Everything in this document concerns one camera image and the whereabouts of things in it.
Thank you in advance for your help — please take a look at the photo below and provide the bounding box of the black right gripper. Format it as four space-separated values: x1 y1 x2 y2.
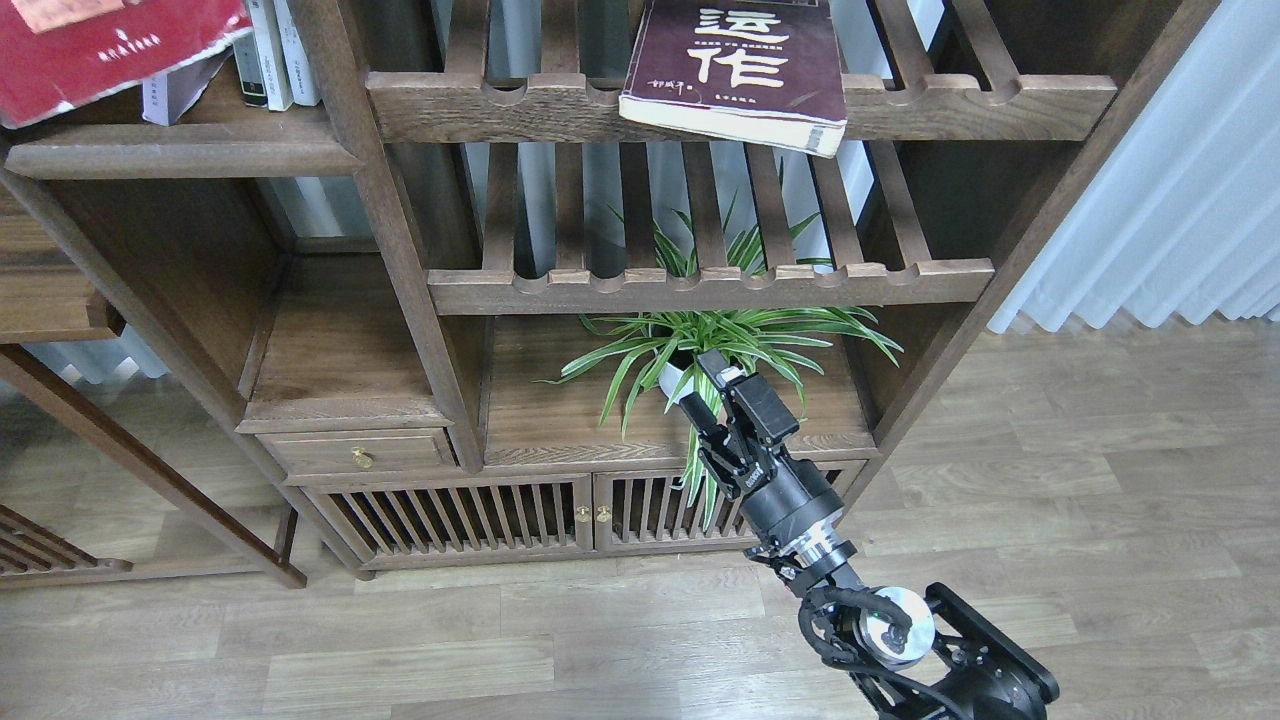
678 348 846 556

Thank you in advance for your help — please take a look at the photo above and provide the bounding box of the large maroon book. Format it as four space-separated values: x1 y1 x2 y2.
620 1 849 158

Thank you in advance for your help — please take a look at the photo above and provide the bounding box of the white lavender paperback book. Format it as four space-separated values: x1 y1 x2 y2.
140 46 232 126

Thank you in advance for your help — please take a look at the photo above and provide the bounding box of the red paperback book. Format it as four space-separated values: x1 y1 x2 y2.
1 1 251 129

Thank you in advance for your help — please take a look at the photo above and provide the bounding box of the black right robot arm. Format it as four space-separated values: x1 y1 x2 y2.
678 351 1060 719

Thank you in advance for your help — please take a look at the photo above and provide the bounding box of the white plant pot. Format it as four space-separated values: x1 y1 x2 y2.
658 363 701 407

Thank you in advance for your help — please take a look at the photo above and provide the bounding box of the green spider plant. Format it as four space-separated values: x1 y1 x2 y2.
539 222 902 528

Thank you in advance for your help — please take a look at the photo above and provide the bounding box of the dark wooden bookshelf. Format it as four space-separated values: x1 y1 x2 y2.
3 1 1219 579

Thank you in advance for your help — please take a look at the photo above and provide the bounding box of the brass drawer knob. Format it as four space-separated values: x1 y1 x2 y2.
351 446 375 469

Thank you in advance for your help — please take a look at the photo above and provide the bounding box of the white pleated curtain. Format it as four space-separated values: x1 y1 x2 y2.
988 1 1279 333

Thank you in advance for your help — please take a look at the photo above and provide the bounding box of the white upright book right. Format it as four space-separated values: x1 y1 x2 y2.
274 0 323 108

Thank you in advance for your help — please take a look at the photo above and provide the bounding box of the white upright book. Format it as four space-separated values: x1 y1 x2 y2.
233 1 293 111
274 0 323 108

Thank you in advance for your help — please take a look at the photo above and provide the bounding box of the white upright book left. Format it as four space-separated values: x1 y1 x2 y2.
233 1 293 111

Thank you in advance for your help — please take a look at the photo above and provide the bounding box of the wooden side furniture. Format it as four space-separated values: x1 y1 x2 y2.
1 190 307 589

